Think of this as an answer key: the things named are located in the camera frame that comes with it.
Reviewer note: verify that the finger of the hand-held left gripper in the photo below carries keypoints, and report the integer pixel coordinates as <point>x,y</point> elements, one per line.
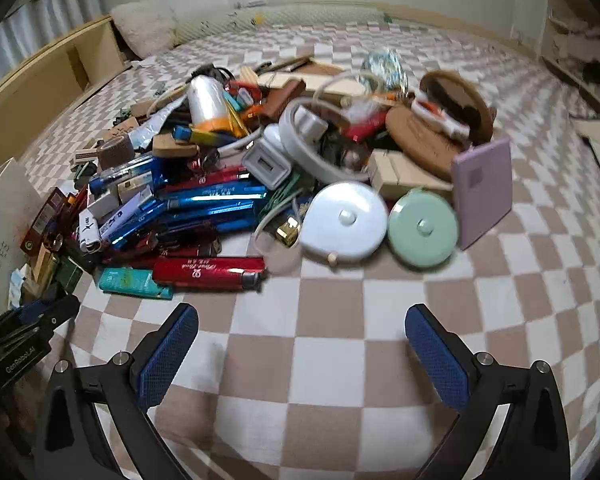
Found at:
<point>62,309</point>
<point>27,311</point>

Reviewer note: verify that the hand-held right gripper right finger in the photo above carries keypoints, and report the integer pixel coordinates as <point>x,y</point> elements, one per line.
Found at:
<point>437,355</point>

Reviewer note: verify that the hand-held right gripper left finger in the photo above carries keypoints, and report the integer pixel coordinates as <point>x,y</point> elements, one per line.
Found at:
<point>167,355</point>

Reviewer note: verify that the white shoe box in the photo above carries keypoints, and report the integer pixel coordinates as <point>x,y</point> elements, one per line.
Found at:
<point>2,220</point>

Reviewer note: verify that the dark green box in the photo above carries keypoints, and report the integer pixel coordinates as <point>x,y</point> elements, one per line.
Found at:
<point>70,274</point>

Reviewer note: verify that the white printed lighter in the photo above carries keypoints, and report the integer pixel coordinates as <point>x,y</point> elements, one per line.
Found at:
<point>90,232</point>

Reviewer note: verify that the red lighter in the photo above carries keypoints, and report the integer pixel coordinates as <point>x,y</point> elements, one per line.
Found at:
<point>207,272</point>

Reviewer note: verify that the red cigarette box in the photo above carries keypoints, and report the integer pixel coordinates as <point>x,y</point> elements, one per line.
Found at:
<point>45,215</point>

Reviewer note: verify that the checkered blanket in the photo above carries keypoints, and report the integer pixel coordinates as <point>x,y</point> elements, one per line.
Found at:
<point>330,360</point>

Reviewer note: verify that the green tape measure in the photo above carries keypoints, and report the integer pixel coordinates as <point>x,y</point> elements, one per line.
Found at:
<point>422,227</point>

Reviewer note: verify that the brown tape roll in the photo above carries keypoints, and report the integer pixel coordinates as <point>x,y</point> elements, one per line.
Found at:
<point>115,152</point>

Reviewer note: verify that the white tape measure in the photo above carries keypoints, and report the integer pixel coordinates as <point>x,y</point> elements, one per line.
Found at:
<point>342,220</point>

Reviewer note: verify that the lilac card box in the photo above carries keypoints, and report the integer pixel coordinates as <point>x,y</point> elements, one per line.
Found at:
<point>482,190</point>

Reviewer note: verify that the gold metal cap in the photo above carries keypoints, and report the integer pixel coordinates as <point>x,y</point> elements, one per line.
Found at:
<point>287,232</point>

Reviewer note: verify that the wooden block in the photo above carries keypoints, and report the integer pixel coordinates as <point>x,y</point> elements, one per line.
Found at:
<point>405,175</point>

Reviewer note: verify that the round wooden coaster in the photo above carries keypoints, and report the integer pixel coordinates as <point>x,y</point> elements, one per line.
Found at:
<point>420,147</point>

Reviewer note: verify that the white power adapter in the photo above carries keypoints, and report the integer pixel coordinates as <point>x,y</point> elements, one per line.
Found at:
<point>267,165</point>

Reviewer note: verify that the wooden bookshelf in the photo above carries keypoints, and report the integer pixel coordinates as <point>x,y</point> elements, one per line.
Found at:
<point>45,70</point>

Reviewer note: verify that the clear plastic film roll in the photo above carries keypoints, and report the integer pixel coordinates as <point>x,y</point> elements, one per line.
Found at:
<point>207,100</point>

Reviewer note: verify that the white band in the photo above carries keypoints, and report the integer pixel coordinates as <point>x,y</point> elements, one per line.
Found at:
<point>292,132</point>

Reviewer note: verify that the round brown wooden mirror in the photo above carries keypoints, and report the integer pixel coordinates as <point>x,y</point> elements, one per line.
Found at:
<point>467,97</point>

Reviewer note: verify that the grey curtain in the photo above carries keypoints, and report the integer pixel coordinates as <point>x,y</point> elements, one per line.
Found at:
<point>30,35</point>

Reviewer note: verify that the brown leather case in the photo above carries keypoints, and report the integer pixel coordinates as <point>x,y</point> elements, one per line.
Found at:
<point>285,102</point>

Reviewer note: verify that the iridescent pouch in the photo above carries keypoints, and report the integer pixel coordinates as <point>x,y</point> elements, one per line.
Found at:
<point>385,72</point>

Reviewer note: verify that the fluffy white pillow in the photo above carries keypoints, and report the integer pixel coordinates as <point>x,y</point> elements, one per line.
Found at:
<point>142,27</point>

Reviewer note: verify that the wooden side shelf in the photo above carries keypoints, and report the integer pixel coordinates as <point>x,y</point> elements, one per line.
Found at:
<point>580,35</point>

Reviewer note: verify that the long green pillow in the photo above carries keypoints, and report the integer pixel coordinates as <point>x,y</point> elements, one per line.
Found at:
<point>280,17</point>

